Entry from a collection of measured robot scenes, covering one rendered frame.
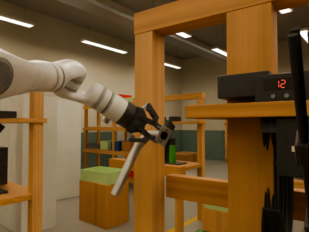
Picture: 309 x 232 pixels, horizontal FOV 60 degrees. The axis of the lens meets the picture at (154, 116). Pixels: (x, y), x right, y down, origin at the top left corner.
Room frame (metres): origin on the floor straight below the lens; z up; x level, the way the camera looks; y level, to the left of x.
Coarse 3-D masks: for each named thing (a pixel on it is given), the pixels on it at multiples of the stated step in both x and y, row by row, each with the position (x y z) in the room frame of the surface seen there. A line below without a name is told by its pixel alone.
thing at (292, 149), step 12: (276, 120) 0.69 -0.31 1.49; (288, 120) 0.67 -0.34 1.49; (276, 132) 0.69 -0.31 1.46; (288, 132) 0.67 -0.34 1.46; (276, 144) 0.69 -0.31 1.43; (288, 144) 0.67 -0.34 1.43; (276, 156) 0.69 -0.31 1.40; (288, 156) 0.67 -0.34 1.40; (288, 168) 0.67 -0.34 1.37; (300, 168) 0.66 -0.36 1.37
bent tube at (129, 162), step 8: (160, 128) 0.82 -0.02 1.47; (168, 128) 0.83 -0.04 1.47; (160, 136) 0.87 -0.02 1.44; (168, 136) 0.83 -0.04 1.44; (136, 144) 0.92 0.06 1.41; (144, 144) 0.92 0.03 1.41; (160, 144) 0.82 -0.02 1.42; (136, 152) 0.92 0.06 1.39; (128, 160) 0.91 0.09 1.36; (128, 168) 0.90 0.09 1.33; (120, 176) 0.90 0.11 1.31; (120, 184) 0.89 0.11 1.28; (112, 192) 0.88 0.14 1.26; (120, 192) 0.89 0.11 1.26
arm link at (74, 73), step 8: (64, 64) 0.65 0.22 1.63; (72, 64) 0.68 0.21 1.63; (80, 64) 0.70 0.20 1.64; (64, 72) 0.63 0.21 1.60; (72, 72) 0.65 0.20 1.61; (80, 72) 0.68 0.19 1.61; (64, 80) 0.63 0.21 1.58; (72, 80) 0.69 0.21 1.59; (80, 80) 0.70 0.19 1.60; (72, 88) 0.70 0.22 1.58
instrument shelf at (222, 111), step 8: (208, 104) 0.78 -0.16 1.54; (216, 104) 0.76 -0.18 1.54; (224, 104) 0.75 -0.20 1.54; (232, 104) 0.74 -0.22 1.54; (240, 104) 0.72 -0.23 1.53; (248, 104) 0.71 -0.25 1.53; (256, 104) 0.70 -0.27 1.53; (264, 104) 0.69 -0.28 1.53; (272, 104) 0.68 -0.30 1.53; (280, 104) 0.67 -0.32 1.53; (288, 104) 0.66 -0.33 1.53; (192, 112) 0.81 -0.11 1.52; (200, 112) 0.79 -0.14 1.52; (208, 112) 0.78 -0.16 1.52; (216, 112) 0.76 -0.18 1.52; (224, 112) 0.75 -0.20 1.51; (232, 112) 0.74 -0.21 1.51; (240, 112) 0.72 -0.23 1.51; (248, 112) 0.71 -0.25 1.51; (256, 112) 0.70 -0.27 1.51; (264, 112) 0.69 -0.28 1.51; (272, 112) 0.68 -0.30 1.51; (280, 112) 0.67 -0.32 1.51; (288, 112) 0.66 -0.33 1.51
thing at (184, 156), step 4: (176, 152) 10.14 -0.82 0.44; (180, 152) 10.14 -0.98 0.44; (184, 152) 10.14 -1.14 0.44; (188, 152) 10.20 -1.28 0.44; (192, 152) 10.14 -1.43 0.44; (196, 152) 10.14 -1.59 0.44; (176, 156) 9.47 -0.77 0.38; (180, 156) 9.37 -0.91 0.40; (184, 156) 9.26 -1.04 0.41; (188, 156) 9.41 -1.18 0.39; (192, 156) 9.63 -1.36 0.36; (196, 156) 9.85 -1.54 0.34; (180, 160) 9.37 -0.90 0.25; (184, 160) 9.26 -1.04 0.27; (188, 160) 9.41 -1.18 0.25; (192, 160) 9.63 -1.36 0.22; (196, 160) 9.85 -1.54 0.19
